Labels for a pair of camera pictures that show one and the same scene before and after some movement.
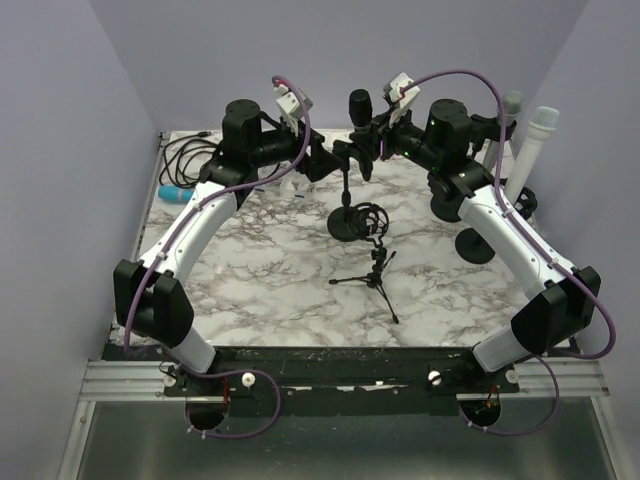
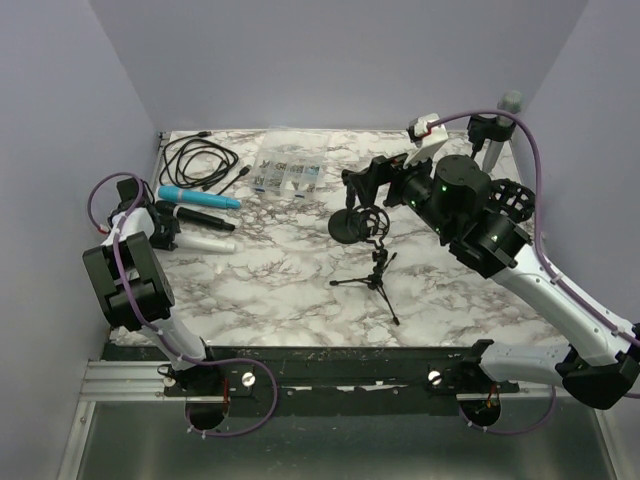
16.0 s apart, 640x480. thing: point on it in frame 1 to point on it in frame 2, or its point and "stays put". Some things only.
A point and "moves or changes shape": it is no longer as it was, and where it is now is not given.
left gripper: (321, 160) to (167, 240)
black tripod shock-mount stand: (370, 221) stays put
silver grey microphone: (513, 103) stays put
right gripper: (385, 132) to (380, 171)
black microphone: (360, 108) to (171, 209)
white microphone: (544, 121) moves or changes shape
